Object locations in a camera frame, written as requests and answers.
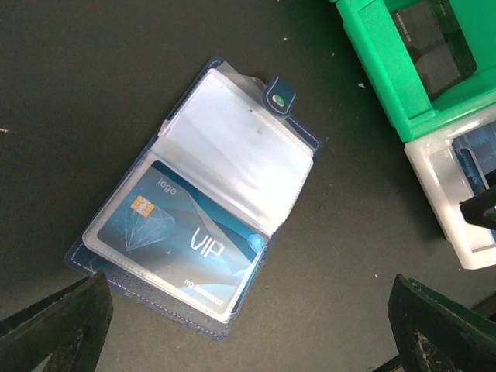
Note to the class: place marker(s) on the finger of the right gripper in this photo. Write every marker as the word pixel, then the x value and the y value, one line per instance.
pixel 480 209

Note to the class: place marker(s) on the green card bin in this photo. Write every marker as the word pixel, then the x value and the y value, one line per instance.
pixel 392 74

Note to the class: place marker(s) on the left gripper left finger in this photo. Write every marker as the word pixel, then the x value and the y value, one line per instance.
pixel 66 329

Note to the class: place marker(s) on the blue credit cards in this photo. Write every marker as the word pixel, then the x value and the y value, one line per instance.
pixel 475 151

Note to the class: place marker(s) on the blue card holder wallet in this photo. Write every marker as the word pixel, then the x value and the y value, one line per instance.
pixel 233 137

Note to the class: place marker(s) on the white card bin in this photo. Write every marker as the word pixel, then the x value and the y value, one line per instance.
pixel 445 185

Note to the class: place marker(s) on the single blue vip card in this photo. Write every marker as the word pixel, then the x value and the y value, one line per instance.
pixel 162 229

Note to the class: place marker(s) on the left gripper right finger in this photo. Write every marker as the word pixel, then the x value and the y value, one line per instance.
pixel 434 333

